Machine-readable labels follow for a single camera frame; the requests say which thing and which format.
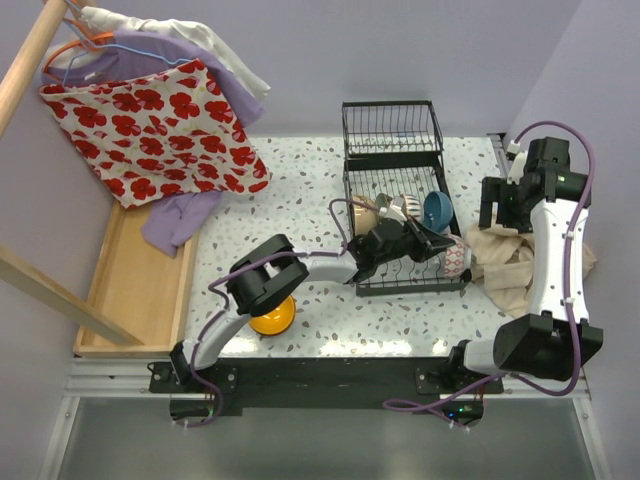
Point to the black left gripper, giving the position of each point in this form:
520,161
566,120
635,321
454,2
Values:
417,239

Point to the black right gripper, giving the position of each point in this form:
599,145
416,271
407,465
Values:
496,189

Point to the blue triangle pattern bowl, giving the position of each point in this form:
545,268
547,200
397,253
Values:
457,258

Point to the solid blue bowl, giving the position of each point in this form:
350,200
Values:
438,211

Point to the striped cream bowl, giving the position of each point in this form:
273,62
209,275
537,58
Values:
412,207

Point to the mint green bowl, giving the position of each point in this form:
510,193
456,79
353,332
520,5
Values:
387,204

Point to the floral pattern bowl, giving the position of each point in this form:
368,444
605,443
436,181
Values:
365,214

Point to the orange yellow bowl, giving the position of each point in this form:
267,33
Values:
277,321

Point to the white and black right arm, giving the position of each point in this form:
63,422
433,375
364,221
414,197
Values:
552,338

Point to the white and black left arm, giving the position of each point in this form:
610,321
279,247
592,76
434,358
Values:
262,280

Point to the beige crumpled cloth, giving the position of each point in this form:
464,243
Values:
503,261

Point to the red poppy print cloth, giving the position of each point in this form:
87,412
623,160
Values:
174,132

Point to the light wooden tray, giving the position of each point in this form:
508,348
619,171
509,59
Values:
140,288

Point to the lilac purple shirt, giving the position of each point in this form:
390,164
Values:
173,220

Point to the white hanging garment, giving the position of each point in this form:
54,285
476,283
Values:
100,20

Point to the orange clothes hanger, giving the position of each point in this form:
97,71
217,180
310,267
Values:
85,40

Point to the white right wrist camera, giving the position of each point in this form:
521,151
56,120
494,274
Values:
517,156

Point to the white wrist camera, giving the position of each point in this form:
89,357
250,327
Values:
517,156
399,217

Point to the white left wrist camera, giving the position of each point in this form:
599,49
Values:
399,217

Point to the black wire dish rack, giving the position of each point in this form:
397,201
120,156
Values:
395,147

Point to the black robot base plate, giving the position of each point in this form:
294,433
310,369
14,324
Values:
236,384

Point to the blue wire clothes hanger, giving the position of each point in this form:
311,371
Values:
128,55

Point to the wooden clothes rail frame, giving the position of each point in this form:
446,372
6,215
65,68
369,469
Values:
53,210

